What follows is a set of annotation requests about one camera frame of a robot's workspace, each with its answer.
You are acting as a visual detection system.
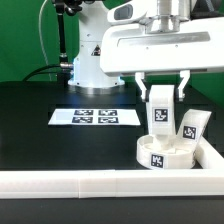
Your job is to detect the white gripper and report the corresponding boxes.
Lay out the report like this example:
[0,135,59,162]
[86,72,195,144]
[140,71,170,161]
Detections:
[100,3,224,101]

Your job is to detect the white round stool seat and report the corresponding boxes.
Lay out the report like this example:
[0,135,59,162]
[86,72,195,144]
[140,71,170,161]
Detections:
[136,135,195,170]

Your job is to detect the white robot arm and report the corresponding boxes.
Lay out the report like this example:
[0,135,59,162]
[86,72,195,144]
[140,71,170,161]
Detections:
[52,0,224,99]

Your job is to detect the white marker sheet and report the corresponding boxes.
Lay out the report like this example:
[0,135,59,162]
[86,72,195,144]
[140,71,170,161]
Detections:
[49,108,140,126]

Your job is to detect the white L-shaped fence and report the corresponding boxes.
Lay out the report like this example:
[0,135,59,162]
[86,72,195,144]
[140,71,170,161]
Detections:
[0,139,224,199]

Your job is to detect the black cable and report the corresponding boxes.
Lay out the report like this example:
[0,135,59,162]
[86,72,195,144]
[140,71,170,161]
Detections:
[22,64,74,82]

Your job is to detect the grey cable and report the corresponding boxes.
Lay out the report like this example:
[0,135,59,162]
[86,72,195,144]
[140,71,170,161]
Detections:
[37,0,53,82]

